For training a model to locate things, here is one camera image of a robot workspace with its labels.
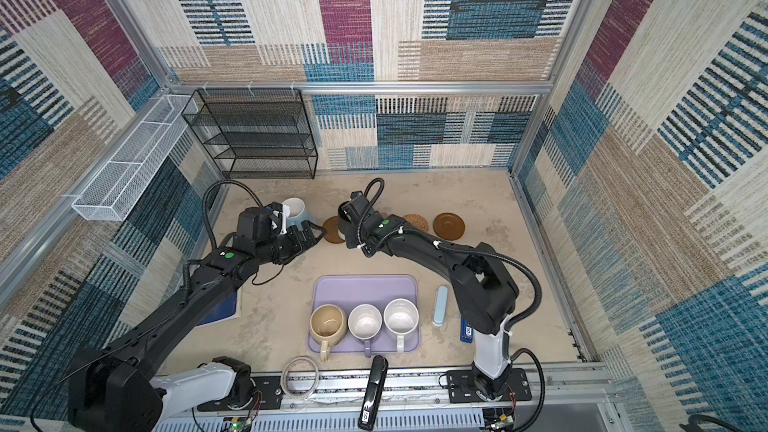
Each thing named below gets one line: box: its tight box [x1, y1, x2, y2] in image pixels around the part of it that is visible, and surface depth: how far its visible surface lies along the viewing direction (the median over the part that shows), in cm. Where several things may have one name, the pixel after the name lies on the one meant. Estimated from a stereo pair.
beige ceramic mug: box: [309, 303, 348, 362], surface depth 78 cm
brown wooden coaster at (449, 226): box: [433, 212, 466, 241], surface depth 107 cm
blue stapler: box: [460, 313, 473, 343], surface depth 81 cm
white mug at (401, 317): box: [383, 298, 420, 353], surface depth 81 cm
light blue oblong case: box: [432, 285, 449, 327], surface depth 85 cm
